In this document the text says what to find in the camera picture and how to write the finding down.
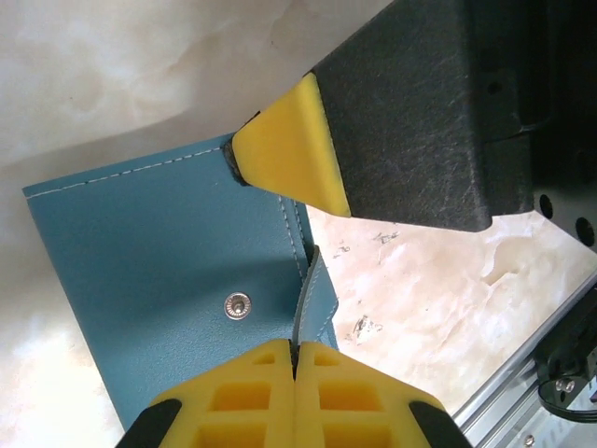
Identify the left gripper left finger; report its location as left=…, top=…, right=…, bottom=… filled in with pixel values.
left=121, top=339, right=299, bottom=448

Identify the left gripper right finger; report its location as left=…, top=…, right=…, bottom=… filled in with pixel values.
left=293, top=341, right=470, bottom=448

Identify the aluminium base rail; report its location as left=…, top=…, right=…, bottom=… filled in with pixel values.
left=454, top=270, right=597, bottom=448

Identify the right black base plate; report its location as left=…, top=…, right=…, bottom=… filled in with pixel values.
left=534, top=307, right=597, bottom=421

